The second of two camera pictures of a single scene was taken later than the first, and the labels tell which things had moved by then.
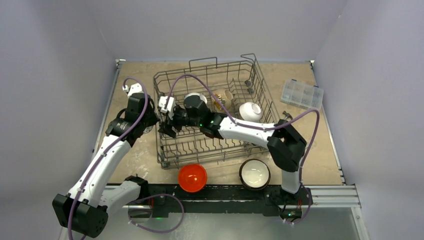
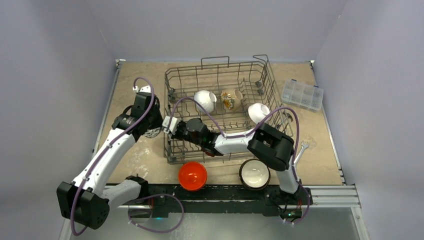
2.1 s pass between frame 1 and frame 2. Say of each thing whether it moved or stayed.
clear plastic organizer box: stayed
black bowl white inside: stayed
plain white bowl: moved
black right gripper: moved
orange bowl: stayed
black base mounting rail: stayed
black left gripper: stayed
